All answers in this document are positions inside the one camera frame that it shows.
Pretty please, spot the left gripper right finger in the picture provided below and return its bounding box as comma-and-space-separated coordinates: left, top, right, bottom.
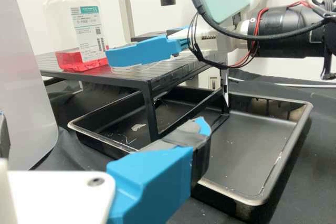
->
106, 116, 212, 224

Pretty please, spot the black platform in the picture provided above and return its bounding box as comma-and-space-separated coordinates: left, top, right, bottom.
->
35, 49, 231, 141

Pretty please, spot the black cable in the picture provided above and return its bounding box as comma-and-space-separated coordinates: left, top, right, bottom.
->
187, 0, 328, 41
311, 0, 336, 80

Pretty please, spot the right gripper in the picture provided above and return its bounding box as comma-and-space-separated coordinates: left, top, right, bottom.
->
104, 23, 248, 68

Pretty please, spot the black tray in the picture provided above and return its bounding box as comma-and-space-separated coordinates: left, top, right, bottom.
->
67, 86, 314, 221

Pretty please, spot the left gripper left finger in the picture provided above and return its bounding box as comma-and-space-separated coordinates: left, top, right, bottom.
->
0, 110, 12, 158

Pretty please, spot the red liquid bottle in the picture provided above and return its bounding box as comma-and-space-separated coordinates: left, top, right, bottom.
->
43, 0, 110, 73

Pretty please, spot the petri dish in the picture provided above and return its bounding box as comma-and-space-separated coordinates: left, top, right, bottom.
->
111, 59, 161, 74

